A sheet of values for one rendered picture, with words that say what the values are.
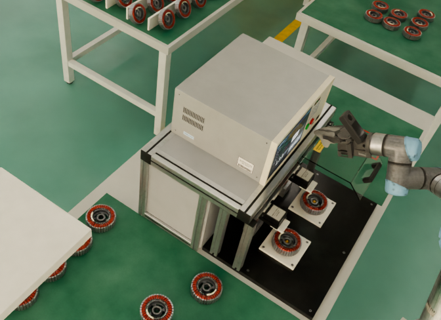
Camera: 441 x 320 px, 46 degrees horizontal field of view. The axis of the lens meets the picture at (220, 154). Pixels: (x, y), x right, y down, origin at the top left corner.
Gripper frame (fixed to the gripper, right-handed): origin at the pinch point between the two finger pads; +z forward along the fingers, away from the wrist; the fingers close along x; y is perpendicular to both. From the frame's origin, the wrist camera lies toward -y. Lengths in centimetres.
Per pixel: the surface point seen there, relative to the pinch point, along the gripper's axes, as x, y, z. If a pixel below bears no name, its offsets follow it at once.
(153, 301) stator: -69, 30, 33
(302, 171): 4.3, 23.9, 11.6
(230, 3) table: 115, -3, 110
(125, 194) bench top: -38, 17, 68
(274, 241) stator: -24.3, 36.0, 11.0
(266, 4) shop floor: 250, 51, 171
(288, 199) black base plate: 1.0, 37.4, 18.5
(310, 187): 2.7, 29.9, 8.3
